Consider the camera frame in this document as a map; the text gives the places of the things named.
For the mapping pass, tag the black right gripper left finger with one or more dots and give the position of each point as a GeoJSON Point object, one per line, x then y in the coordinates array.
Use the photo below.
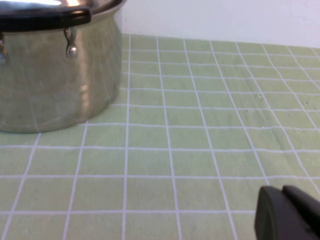
{"type": "Point", "coordinates": [272, 217]}

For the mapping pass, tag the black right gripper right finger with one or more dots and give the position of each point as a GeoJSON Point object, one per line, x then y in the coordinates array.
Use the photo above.
{"type": "Point", "coordinates": [305, 207]}

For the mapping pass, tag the stainless steel pot lid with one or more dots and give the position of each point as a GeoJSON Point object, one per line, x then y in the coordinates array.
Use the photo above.
{"type": "Point", "coordinates": [75, 3]}

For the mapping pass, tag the green checked tablecloth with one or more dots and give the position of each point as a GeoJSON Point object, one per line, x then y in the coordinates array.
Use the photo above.
{"type": "Point", "coordinates": [175, 150]}

